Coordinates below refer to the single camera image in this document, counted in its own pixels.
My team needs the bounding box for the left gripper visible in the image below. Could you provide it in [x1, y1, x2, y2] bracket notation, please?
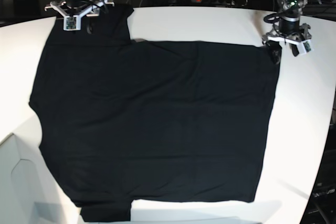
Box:
[262, 17, 313, 65]

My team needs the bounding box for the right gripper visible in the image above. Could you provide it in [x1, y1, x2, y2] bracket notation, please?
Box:
[44, 0, 115, 35]

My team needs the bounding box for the black T-shirt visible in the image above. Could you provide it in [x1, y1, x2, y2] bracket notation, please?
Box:
[29, 5, 280, 222]

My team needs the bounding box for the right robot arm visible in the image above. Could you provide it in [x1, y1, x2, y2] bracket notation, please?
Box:
[45, 0, 114, 32]

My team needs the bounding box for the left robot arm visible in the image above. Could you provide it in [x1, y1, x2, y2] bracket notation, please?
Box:
[262, 0, 312, 65]

